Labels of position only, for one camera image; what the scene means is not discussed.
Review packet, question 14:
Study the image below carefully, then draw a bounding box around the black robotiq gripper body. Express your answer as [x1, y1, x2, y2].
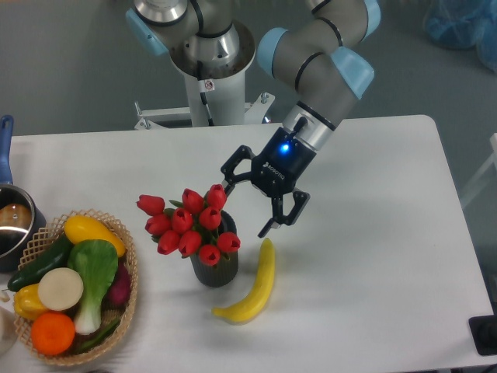
[250, 127, 316, 197]

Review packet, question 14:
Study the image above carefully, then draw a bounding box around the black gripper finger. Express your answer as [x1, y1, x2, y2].
[221, 145, 255, 197]
[257, 188, 311, 239]

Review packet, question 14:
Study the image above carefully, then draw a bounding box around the red tulip bouquet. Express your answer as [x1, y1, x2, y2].
[136, 184, 241, 267]

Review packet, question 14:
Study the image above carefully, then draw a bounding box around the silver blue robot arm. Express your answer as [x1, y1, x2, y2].
[126, 1, 381, 229]

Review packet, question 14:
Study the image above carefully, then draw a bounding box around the dark grey ribbed vase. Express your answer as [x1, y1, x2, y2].
[189, 211, 240, 288]

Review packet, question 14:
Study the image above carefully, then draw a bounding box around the yellow banana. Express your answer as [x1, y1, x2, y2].
[211, 239, 276, 324]

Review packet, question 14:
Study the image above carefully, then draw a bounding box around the yellow squash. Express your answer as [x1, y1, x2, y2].
[64, 215, 127, 257]

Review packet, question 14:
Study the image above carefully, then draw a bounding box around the green bok choy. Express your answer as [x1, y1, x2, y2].
[68, 239, 118, 335]

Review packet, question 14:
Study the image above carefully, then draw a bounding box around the purple sweet potato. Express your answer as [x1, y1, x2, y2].
[106, 262, 131, 307]

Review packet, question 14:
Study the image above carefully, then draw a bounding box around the dark green cucumber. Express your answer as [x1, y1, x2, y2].
[7, 234, 74, 292]

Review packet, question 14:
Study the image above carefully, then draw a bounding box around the woven wicker basket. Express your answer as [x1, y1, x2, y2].
[15, 209, 138, 367]

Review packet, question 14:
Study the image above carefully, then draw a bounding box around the black device at edge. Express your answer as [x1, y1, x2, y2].
[468, 315, 496, 356]

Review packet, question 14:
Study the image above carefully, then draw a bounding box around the white round radish slice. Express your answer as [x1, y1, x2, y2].
[38, 267, 84, 311]

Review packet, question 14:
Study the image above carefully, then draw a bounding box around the green chili pepper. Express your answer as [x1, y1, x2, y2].
[73, 318, 120, 354]

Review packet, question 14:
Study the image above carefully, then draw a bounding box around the blue plastic bag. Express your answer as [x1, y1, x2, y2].
[422, 1, 496, 72]

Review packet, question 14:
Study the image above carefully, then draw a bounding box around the orange fruit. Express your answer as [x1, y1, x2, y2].
[30, 312, 75, 356]

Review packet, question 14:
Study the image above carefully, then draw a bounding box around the yellow bell pepper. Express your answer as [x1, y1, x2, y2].
[14, 284, 49, 321]

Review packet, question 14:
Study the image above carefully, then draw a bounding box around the small garlic piece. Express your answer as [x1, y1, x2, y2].
[0, 290, 10, 303]

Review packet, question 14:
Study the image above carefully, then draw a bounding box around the white metal base frame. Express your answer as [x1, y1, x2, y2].
[134, 92, 276, 130]

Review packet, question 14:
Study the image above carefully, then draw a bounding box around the white furniture frame right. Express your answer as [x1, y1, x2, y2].
[460, 133, 496, 209]

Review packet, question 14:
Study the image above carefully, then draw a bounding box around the blue handled saucepan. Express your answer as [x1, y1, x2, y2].
[1, 115, 46, 273]

